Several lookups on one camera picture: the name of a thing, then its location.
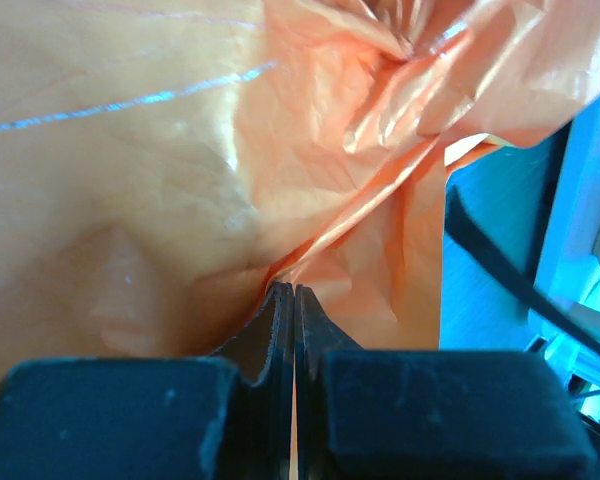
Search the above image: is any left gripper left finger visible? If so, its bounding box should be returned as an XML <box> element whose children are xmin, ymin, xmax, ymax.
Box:
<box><xmin>0</xmin><ymin>283</ymin><xmax>293</xmax><ymax>479</ymax></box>

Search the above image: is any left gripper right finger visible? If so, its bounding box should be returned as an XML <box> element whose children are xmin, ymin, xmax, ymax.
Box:
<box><xmin>294</xmin><ymin>286</ymin><xmax>596</xmax><ymax>479</ymax></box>

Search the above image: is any black ribbon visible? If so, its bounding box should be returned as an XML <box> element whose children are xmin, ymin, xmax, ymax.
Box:
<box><xmin>444</xmin><ymin>186</ymin><xmax>600</xmax><ymax>358</ymax></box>

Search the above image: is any orange wrapping paper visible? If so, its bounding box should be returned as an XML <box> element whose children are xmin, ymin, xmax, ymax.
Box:
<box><xmin>0</xmin><ymin>0</ymin><xmax>600</xmax><ymax>480</ymax></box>

